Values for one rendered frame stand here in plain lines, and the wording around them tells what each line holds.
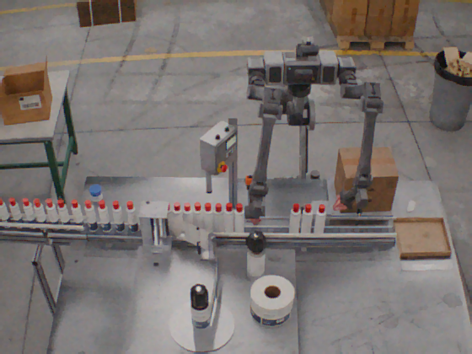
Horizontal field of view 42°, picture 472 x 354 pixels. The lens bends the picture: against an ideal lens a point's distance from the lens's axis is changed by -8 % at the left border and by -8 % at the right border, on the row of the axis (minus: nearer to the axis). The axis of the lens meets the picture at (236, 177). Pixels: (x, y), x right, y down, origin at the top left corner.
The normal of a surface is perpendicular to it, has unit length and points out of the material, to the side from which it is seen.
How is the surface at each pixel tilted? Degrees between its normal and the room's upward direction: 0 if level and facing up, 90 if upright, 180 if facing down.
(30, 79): 88
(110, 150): 0
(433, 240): 0
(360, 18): 88
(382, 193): 90
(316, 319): 0
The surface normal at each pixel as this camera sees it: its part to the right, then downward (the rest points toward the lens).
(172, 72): 0.00, -0.73
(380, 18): 0.07, 0.64
